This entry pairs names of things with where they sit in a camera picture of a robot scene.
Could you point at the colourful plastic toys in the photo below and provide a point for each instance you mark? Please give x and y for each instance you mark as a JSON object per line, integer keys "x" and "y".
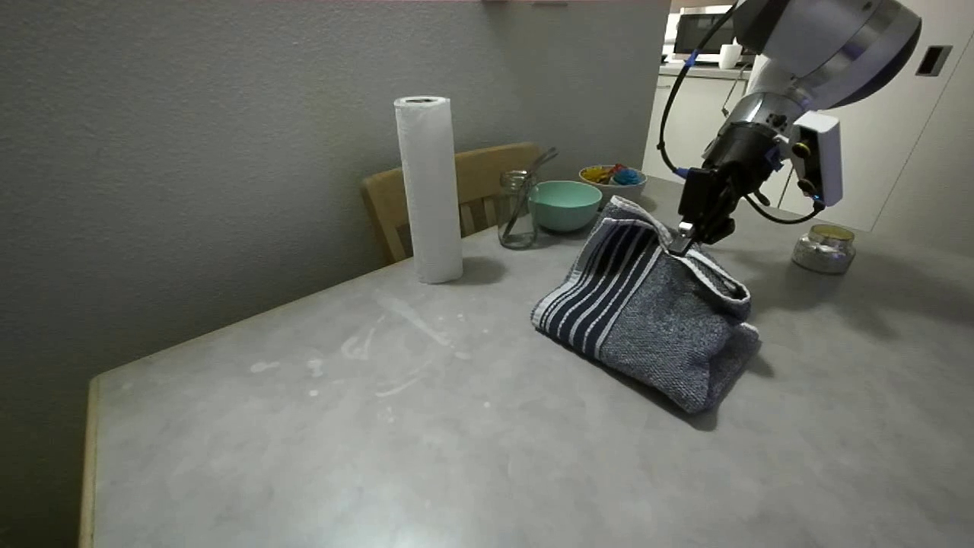
{"x": 612, "y": 173}

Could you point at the tall white cabinet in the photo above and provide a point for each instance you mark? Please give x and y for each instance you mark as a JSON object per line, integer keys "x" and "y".
{"x": 914, "y": 172}

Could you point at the teal bowl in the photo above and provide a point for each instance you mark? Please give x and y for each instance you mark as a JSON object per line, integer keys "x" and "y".
{"x": 563, "y": 205}

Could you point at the clear glass jar with utensil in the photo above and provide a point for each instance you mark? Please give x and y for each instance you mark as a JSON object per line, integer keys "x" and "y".
{"x": 518, "y": 212}

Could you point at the white bowl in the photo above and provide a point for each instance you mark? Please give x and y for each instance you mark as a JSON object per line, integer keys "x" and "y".
{"x": 625, "y": 188}

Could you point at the white paper towel roll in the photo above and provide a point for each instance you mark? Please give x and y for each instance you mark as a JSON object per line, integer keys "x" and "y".
{"x": 429, "y": 191}

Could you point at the white cup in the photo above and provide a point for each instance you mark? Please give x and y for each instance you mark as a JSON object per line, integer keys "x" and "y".
{"x": 732, "y": 54}

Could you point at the low white cabinet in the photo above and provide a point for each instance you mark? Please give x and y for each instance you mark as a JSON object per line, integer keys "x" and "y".
{"x": 699, "y": 111}

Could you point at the white microwave oven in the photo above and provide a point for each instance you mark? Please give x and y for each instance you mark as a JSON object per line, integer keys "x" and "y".
{"x": 696, "y": 34}

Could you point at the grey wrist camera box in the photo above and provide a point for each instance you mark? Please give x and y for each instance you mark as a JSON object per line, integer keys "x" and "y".
{"x": 821, "y": 155}

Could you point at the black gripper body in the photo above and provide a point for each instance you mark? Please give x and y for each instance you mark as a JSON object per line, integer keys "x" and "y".
{"x": 724, "y": 178}

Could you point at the grey towel with white edge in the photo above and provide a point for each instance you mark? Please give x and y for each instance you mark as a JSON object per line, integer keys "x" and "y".
{"x": 658, "y": 337}

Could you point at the silver jar with gold lid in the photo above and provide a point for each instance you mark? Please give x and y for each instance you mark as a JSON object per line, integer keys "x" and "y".
{"x": 822, "y": 250}

